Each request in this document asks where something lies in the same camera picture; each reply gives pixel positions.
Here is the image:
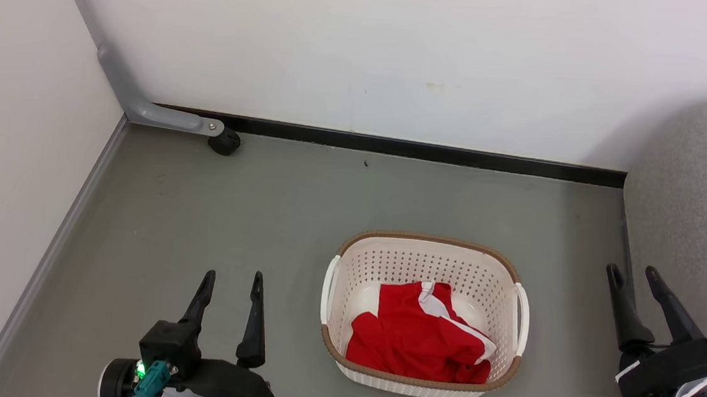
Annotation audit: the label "black wall baseboard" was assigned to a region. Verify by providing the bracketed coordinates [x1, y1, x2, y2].
[152, 103, 630, 189]

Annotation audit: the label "red garment white stripes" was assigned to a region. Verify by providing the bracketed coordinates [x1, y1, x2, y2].
[344, 276, 503, 387]

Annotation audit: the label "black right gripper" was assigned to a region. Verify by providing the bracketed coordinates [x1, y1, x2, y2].
[596, 263, 707, 397]

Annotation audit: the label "teal cable connector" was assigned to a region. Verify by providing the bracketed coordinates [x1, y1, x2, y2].
[126, 357, 175, 397]

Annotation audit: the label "grey wall skirting strip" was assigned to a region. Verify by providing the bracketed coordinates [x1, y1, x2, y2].
[0, 104, 129, 397]

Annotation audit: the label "grey fabric sofa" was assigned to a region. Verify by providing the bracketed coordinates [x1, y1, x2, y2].
[610, 88, 707, 353]

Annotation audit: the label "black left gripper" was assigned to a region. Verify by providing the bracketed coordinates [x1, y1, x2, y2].
[136, 262, 285, 397]

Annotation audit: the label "black caster wheel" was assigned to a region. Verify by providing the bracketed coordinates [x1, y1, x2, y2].
[207, 127, 242, 157]

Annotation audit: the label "white perforated laundry basket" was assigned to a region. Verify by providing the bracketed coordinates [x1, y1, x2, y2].
[313, 225, 536, 397]

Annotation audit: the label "grey metal partition leg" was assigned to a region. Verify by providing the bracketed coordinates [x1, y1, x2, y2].
[91, 43, 231, 138]

